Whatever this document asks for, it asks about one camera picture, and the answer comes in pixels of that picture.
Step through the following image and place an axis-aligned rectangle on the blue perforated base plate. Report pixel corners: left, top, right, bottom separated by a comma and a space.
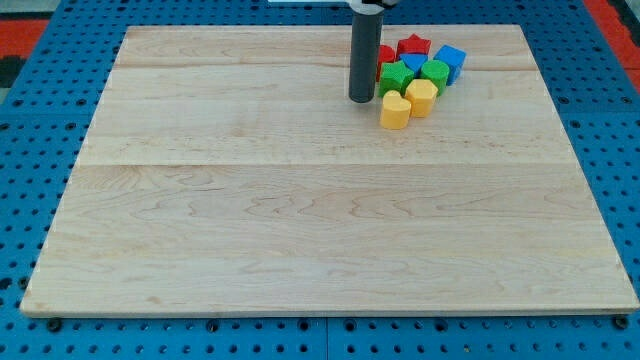
1, 1, 639, 359

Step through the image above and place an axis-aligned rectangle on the red star block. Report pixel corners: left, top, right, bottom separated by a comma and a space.
396, 33, 432, 59

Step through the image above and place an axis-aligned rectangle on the red round block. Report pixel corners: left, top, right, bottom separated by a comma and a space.
376, 44, 396, 81

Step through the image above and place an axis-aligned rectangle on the green star block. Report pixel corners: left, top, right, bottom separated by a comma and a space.
378, 60, 415, 97

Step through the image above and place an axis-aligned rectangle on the blue heart block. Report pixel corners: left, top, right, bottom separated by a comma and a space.
399, 53, 429, 78

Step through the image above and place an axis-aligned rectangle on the yellow hexagon block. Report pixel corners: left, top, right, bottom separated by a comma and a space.
404, 79, 439, 118

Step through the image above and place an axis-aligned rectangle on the green cylinder block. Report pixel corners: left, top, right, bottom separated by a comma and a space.
420, 60, 450, 96

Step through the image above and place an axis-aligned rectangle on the blue cube block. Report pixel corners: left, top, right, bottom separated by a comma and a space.
434, 45, 467, 86

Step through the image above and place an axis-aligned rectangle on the light wooden board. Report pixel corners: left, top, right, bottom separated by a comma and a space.
20, 25, 639, 318

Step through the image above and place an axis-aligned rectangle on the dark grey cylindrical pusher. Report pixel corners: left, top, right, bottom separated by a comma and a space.
348, 12, 383, 103

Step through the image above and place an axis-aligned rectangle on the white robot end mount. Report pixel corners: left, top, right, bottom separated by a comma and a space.
346, 0, 400, 14

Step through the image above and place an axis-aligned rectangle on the yellow heart block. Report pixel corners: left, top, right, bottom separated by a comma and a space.
379, 90, 412, 130

